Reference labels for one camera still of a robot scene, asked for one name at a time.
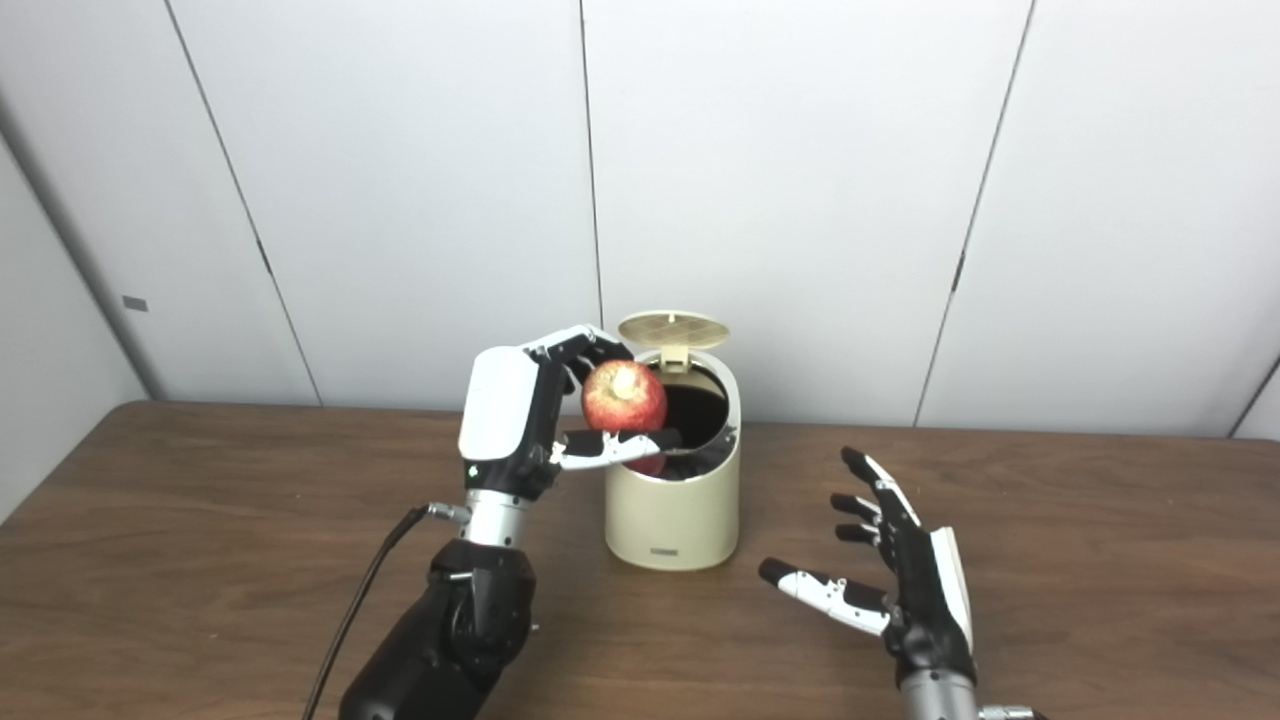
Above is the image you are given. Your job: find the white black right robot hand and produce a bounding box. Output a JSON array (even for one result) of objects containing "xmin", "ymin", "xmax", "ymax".
[{"xmin": 757, "ymin": 446, "xmax": 978, "ymax": 689}]

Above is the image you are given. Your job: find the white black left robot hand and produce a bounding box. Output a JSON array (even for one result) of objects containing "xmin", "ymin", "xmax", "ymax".
[{"xmin": 457, "ymin": 324, "xmax": 683, "ymax": 501}]

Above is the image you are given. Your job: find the red apple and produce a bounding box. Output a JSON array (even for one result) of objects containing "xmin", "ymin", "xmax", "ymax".
[{"xmin": 582, "ymin": 360, "xmax": 669, "ymax": 477}]

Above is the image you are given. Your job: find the cream-colored round bin lid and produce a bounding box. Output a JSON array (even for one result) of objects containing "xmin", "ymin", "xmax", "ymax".
[{"xmin": 617, "ymin": 310, "xmax": 731, "ymax": 373}]

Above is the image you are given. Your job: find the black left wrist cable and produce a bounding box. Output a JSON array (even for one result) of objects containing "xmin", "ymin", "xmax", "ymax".
[{"xmin": 302, "ymin": 503, "xmax": 471, "ymax": 720}]

